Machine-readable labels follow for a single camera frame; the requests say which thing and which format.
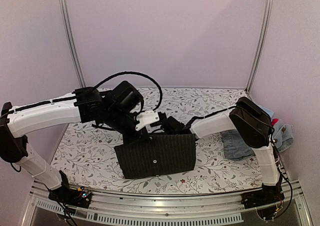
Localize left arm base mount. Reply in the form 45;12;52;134
48;186;92;209

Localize red garment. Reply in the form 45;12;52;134
271;118;279;126

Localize light blue shirt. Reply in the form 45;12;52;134
259;105;274;119

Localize black pinstriped shirt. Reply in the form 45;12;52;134
114;133;196;179

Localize light blue denim jeans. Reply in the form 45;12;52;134
221;129;254;161

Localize left aluminium frame post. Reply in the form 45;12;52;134
59;0;86;88

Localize floral patterned table mat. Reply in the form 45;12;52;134
51;88;262;195

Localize front aluminium rail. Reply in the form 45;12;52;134
22;181;314;226

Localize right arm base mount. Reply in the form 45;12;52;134
241;185;285;221

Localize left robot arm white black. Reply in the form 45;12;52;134
0;71;160;203

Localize right aluminium frame post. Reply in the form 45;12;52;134
245;0;274;95

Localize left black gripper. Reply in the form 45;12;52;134
103;106;151;148

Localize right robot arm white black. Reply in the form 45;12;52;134
160;97;284;204

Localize light denim jacket with buttons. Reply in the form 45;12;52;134
273;119;294;152

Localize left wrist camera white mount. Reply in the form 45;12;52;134
135;110;160;131

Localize aluminium frame post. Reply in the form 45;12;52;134
245;0;274;95
59;0;86;88

